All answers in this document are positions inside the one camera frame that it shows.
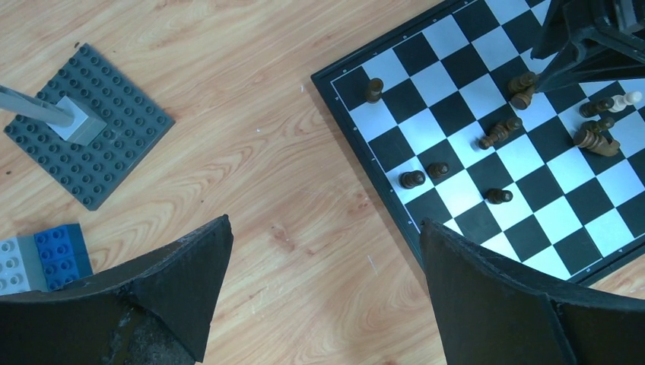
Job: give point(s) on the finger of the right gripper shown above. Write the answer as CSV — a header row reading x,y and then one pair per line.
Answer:
x,y
554,25
618,55

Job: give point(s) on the grey lego baseplate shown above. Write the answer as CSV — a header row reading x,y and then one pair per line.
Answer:
x,y
115,124

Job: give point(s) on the white chess queen piece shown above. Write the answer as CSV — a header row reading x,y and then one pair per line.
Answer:
x,y
622,101

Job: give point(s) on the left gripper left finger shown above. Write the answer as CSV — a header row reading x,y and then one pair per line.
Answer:
x,y
154,309

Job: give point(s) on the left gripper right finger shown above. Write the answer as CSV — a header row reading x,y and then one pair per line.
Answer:
x,y
491,309

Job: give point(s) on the dark fallen chess bishop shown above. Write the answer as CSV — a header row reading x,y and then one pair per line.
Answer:
x,y
500,132

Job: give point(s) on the dark fallen chess piece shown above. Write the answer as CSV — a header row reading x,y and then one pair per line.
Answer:
x,y
596,143

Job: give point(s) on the black white chessboard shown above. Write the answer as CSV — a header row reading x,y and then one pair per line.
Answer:
x,y
426,109

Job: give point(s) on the dark chess pawn corner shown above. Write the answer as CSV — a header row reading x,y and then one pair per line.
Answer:
x,y
374,90

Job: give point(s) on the blue grey lego brick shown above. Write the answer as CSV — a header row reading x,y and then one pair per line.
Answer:
x,y
44,261

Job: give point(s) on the grey lego tower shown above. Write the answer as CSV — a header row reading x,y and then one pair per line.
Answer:
x,y
70,119

